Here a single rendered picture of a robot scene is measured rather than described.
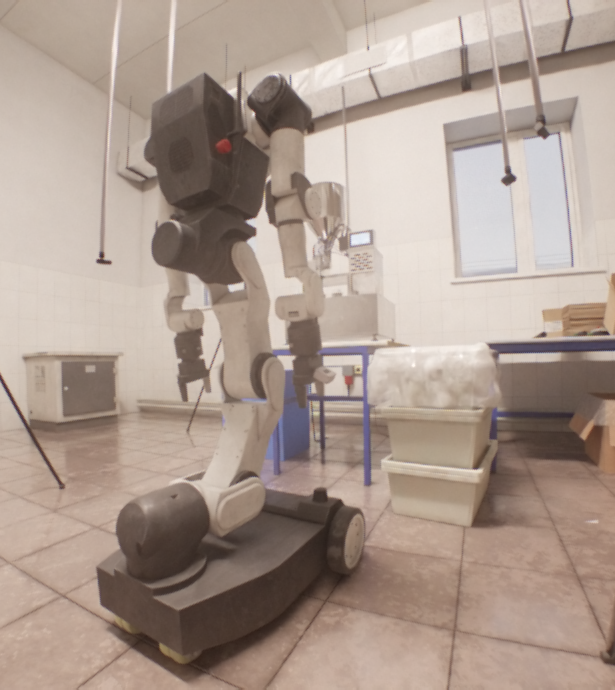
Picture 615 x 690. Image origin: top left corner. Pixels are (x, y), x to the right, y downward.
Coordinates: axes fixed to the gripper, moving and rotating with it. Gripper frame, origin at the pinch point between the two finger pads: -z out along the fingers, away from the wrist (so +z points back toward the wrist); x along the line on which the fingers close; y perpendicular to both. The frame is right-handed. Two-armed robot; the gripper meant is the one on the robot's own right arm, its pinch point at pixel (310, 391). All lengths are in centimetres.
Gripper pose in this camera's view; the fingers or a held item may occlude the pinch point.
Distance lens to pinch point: 98.3
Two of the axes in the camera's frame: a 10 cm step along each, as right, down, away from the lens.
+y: -8.7, 0.2, 4.9
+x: 4.7, -2.0, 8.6
